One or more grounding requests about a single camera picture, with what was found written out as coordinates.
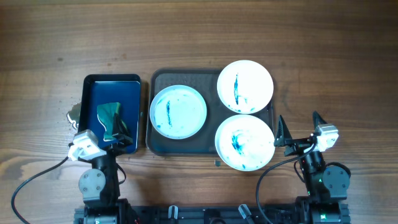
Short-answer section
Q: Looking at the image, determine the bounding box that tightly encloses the blue water basin tray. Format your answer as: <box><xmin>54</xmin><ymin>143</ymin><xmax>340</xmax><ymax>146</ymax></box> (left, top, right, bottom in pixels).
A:
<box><xmin>78</xmin><ymin>74</ymin><xmax>141</xmax><ymax>154</ymax></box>

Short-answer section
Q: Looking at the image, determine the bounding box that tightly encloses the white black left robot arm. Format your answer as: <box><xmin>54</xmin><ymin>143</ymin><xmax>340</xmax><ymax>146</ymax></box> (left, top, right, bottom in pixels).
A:
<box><xmin>68</xmin><ymin>130</ymin><xmax>139</xmax><ymax>224</ymax></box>

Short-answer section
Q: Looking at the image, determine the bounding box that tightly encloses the dark grey serving tray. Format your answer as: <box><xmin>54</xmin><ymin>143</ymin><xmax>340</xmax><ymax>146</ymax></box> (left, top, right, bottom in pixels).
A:
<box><xmin>145</xmin><ymin>67</ymin><xmax>275</xmax><ymax>156</ymax></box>

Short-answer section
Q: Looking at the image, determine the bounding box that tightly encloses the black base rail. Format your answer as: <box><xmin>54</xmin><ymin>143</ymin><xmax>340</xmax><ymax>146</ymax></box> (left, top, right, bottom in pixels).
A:
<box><xmin>73</xmin><ymin>203</ymin><xmax>351</xmax><ymax>224</ymax></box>

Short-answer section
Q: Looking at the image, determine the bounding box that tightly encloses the green sponge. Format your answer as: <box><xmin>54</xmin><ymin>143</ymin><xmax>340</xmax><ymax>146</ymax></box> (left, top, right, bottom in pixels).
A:
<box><xmin>97</xmin><ymin>102</ymin><xmax>132</xmax><ymax>145</ymax></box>

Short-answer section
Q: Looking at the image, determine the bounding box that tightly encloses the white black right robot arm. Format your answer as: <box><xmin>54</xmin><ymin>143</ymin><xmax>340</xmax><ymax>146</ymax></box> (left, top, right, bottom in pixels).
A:
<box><xmin>274</xmin><ymin>111</ymin><xmax>351</xmax><ymax>224</ymax></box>

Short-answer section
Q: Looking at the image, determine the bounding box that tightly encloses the white plate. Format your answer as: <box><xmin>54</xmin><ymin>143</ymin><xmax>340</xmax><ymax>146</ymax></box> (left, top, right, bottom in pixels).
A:
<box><xmin>217</xmin><ymin>60</ymin><xmax>274</xmax><ymax>114</ymax></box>
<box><xmin>215</xmin><ymin>114</ymin><xmax>275</xmax><ymax>172</ymax></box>
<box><xmin>149</xmin><ymin>85</ymin><xmax>207</xmax><ymax>139</ymax></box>

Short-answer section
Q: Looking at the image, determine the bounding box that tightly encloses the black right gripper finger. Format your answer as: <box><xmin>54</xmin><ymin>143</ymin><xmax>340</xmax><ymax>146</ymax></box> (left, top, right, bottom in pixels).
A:
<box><xmin>274</xmin><ymin>115</ymin><xmax>292</xmax><ymax>147</ymax></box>
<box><xmin>312</xmin><ymin>111</ymin><xmax>327</xmax><ymax>128</ymax></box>

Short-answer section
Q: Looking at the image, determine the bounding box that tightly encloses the water puddle on table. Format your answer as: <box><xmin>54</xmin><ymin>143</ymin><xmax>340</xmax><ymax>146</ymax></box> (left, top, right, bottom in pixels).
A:
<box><xmin>66</xmin><ymin>103</ymin><xmax>81</xmax><ymax>129</ymax></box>

